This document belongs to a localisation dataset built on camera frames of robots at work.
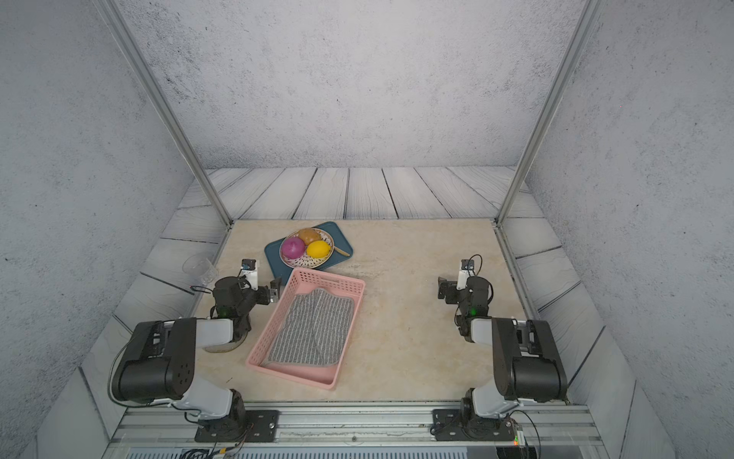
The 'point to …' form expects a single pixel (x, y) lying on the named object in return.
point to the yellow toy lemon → (318, 249)
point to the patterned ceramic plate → (307, 261)
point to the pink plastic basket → (301, 282)
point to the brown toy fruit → (310, 234)
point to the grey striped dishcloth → (314, 330)
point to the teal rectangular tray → (284, 270)
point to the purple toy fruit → (293, 248)
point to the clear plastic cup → (201, 269)
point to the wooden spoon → (341, 251)
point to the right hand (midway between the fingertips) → (459, 276)
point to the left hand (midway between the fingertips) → (270, 276)
